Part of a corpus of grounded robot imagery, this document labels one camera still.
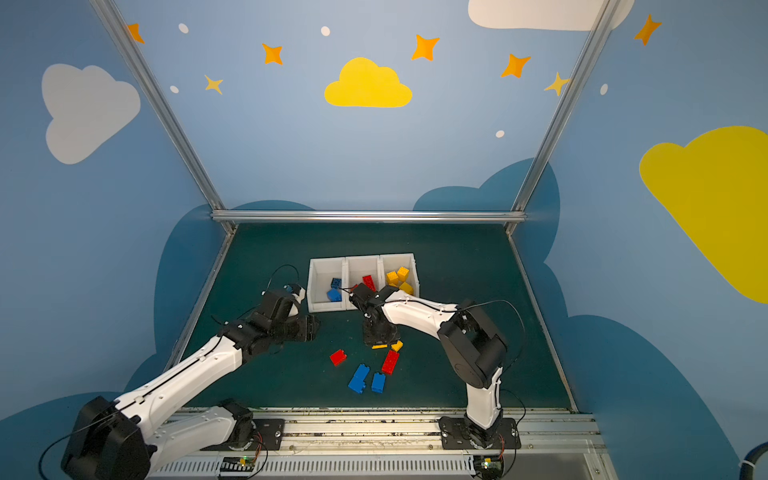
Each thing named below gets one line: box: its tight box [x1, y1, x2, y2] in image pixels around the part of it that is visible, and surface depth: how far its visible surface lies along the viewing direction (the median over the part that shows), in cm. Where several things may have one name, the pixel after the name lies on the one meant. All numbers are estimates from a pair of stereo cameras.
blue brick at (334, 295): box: [327, 288, 343, 302], surface depth 103 cm
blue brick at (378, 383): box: [371, 372, 386, 394], surface depth 82 cm
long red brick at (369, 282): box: [362, 275, 377, 293], surface depth 106 cm
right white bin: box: [379, 253, 420, 297], surface depth 104 cm
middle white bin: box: [343, 255, 382, 311], surface depth 103 cm
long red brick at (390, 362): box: [382, 350, 401, 376], surface depth 88 cm
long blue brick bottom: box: [348, 364, 370, 393], surface depth 84 cm
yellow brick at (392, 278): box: [386, 271, 399, 286], surface depth 103 cm
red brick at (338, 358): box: [330, 349, 347, 367], surface depth 89 cm
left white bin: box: [306, 256, 347, 313], surface depth 103 cm
